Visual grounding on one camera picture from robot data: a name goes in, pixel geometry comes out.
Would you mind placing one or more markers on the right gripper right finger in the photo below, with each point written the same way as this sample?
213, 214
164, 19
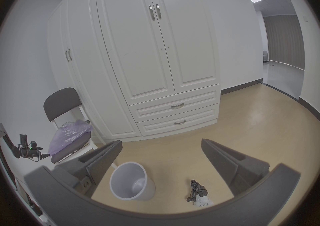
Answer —
225, 165

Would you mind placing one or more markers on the white trash bin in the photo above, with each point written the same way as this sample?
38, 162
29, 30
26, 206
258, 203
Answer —
120, 177

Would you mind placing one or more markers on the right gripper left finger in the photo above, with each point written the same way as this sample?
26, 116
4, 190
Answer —
100, 165

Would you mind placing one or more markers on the purple plastic bag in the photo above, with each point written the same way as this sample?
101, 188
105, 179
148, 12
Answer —
70, 132

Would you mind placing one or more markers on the black plastic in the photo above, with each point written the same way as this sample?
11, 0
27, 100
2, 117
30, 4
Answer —
197, 190

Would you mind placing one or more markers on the white chair with grey seat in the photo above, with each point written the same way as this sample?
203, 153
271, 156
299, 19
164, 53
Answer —
61, 102

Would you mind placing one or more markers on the clear printed wrapper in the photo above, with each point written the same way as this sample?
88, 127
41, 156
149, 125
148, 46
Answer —
203, 201

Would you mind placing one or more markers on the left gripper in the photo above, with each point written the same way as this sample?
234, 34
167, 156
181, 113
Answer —
33, 154

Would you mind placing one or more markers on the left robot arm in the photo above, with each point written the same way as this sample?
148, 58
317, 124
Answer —
11, 145

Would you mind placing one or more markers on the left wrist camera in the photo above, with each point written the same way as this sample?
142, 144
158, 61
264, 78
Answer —
33, 145

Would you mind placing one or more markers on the white wardrobe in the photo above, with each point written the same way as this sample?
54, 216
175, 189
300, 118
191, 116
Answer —
140, 57

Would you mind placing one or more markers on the grey curtain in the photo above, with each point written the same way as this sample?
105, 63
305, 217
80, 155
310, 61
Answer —
285, 42

